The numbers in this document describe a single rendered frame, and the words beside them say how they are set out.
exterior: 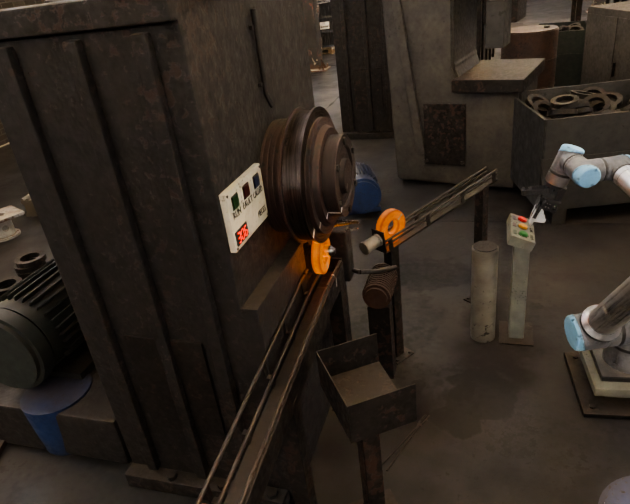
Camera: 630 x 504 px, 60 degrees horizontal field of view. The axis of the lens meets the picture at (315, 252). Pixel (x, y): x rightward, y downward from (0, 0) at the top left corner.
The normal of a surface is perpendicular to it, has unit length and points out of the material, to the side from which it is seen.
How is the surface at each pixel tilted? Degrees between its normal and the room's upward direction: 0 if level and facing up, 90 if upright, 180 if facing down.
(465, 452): 0
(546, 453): 0
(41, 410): 0
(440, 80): 90
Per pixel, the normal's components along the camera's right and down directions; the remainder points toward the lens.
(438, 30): -0.51, 0.45
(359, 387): -0.09, -0.84
